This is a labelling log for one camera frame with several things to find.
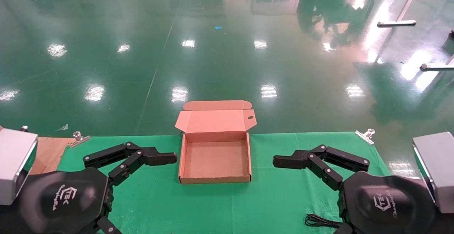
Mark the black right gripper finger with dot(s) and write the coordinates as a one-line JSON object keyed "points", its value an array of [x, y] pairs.
{"points": [[289, 161]]}

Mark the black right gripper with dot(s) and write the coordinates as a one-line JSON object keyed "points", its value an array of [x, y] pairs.
{"points": [[386, 205]]}

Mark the white metal stand foot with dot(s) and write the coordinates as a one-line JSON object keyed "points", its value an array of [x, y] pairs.
{"points": [[437, 66]]}

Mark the silver metal binder clip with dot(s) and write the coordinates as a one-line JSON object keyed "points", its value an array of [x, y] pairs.
{"points": [[366, 135], [78, 139]]}

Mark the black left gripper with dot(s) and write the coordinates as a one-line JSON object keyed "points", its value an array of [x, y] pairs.
{"points": [[64, 198]]}

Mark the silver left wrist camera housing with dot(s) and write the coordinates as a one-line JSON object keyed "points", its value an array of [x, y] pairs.
{"points": [[14, 163]]}

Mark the open brown cardboard box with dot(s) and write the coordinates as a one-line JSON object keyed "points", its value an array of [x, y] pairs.
{"points": [[214, 159]]}

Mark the blue scrap of tape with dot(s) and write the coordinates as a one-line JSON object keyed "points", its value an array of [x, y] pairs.
{"points": [[217, 27]]}

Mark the green table cloth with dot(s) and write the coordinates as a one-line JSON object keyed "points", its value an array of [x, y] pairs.
{"points": [[212, 205]]}

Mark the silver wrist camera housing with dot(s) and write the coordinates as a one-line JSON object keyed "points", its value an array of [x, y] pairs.
{"points": [[14, 163], [438, 166]]}

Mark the white metal stand with pole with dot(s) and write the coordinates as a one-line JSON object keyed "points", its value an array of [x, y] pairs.
{"points": [[396, 23]]}

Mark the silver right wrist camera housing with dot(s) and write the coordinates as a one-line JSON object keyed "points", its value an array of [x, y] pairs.
{"points": [[438, 166]]}

